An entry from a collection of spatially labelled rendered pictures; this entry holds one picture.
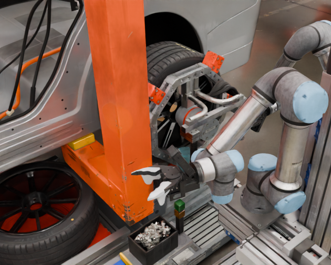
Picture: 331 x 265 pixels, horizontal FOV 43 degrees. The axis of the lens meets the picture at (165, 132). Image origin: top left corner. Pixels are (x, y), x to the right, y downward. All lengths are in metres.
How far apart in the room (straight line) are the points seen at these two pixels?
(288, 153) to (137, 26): 0.71
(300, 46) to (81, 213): 1.35
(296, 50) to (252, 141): 1.63
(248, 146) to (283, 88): 2.13
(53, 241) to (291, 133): 1.29
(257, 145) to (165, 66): 1.61
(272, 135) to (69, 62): 2.05
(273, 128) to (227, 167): 2.42
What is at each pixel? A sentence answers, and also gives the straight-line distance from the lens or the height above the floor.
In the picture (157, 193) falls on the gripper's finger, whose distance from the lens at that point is 1.23.
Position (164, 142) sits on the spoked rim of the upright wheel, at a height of 0.68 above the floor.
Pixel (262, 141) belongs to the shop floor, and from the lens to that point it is 3.56.
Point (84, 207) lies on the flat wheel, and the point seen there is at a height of 0.50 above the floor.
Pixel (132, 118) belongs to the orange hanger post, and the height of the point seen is 1.13.
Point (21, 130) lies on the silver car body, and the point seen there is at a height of 0.92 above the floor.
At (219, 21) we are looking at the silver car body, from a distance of 2.71.
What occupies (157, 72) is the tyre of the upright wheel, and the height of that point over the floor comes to 1.14.
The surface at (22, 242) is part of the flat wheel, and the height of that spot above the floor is 0.50.
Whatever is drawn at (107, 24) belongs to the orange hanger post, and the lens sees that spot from 1.53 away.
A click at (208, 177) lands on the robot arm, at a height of 1.22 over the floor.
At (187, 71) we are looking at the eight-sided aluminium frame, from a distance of 2.16.
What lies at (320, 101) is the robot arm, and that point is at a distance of 1.37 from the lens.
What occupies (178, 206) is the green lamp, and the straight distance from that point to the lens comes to 2.02.
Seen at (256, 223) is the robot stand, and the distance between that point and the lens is 1.76.
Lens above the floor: 2.10
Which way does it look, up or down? 36 degrees down
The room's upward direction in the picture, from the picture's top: 2 degrees counter-clockwise
